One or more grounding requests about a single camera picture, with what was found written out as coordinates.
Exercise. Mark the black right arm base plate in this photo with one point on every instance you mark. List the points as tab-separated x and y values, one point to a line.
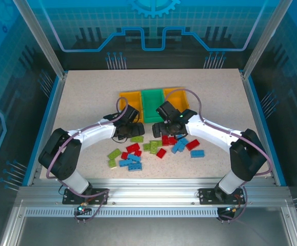
206	196

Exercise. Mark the aluminium frame bar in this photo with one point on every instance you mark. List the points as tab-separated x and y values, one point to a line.
11	228
293	228

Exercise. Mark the small board with LED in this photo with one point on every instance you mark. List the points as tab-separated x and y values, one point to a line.
229	209
82	209

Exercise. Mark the aluminium frame post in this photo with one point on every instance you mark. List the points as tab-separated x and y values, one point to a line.
42	38
261	38

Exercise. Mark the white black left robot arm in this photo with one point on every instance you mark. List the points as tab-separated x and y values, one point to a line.
97	132

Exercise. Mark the grey metal panel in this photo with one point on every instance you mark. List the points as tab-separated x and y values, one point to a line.
150	233

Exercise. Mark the yellow plastic bin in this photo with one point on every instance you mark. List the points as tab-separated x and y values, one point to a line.
176	98
134	98

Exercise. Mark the green plastic bin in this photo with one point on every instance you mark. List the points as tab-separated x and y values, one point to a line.
150	102

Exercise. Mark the blue edge strip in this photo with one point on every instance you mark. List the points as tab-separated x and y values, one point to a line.
263	123
44	123

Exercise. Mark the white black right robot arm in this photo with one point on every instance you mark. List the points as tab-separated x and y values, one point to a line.
209	133

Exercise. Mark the aluminium cross beam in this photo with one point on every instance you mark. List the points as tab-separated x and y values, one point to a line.
150	192

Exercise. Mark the blue lego brick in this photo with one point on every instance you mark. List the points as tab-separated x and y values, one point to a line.
183	141
135	167
124	163
197	153
134	157
177	148

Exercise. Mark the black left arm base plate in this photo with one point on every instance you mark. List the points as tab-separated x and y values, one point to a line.
99	192

